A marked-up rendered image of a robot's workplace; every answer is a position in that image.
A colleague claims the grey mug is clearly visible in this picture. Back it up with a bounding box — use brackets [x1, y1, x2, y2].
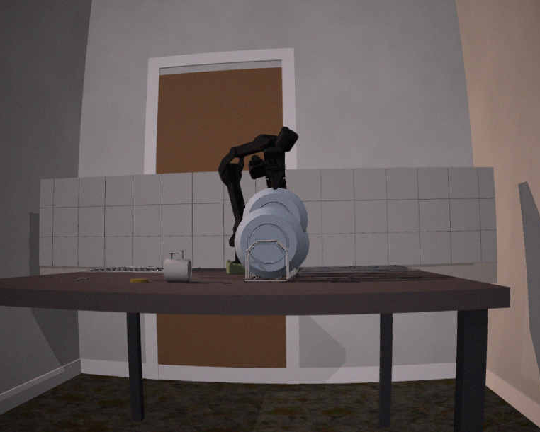
[164, 250, 192, 282]

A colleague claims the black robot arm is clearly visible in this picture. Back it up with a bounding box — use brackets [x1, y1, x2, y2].
[218, 127, 298, 247]

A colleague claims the white tiled splashback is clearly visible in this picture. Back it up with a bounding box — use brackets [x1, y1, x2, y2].
[39, 167, 497, 283]

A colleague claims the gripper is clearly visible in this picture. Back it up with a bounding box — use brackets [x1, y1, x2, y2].
[264, 147, 286, 190]

